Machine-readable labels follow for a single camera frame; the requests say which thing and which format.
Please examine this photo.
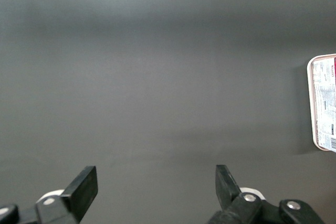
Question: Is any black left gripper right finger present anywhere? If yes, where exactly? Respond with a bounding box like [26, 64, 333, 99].
[207, 164, 326, 224]

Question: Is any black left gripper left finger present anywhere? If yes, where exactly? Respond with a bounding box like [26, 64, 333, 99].
[0, 165, 99, 224]

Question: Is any white plastic tray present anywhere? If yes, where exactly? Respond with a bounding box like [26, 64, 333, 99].
[306, 54, 336, 152]

